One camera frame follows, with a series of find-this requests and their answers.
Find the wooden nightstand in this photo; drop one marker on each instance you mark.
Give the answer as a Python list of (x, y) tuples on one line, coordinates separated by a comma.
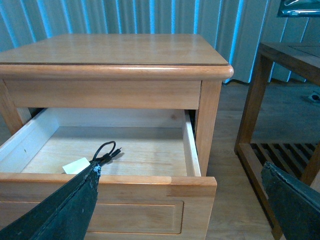
[(121, 71)]

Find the pale pleated curtain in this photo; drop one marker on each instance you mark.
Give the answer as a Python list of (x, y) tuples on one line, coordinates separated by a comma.
[(233, 27)]

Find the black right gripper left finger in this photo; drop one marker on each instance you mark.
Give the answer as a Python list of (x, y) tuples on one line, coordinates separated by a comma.
[(64, 215)]

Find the white charger with black cable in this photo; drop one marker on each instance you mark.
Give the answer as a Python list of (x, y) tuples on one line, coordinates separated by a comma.
[(79, 165)]

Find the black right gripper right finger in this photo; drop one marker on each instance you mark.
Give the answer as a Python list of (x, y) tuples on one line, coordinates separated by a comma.
[(295, 205)]

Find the wooden drawer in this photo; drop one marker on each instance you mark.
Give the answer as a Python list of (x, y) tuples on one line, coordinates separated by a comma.
[(152, 190)]

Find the dark wooden side table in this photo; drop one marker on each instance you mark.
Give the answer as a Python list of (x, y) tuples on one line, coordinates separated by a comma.
[(281, 126)]

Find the dark object at top right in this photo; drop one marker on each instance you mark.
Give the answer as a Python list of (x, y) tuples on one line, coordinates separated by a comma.
[(299, 8)]

